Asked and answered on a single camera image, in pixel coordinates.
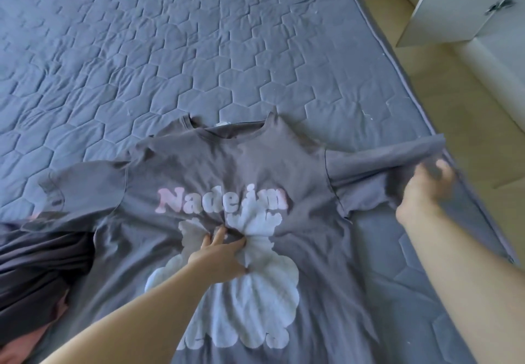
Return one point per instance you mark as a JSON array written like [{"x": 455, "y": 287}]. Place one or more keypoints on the person's left hand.
[{"x": 220, "y": 259}]

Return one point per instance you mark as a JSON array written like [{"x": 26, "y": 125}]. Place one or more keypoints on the person's right hand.
[{"x": 425, "y": 192}]

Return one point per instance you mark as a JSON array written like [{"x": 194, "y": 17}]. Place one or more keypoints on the grey printed t-shirt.
[{"x": 246, "y": 163}]

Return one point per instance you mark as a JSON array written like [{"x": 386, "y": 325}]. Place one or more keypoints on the dark purple garment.
[{"x": 41, "y": 269}]

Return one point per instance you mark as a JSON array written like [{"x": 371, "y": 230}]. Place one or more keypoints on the pink pajama shirt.
[{"x": 20, "y": 345}]

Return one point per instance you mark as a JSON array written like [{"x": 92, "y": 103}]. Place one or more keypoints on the blue quilted mattress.
[{"x": 205, "y": 40}]

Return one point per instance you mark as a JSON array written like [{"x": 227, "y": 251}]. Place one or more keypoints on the person's right forearm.
[{"x": 476, "y": 286}]

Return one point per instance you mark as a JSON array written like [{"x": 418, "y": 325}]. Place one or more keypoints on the person's left forearm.
[{"x": 131, "y": 327}]

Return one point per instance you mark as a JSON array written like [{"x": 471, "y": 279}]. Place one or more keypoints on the metal door hinge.
[{"x": 498, "y": 5}]

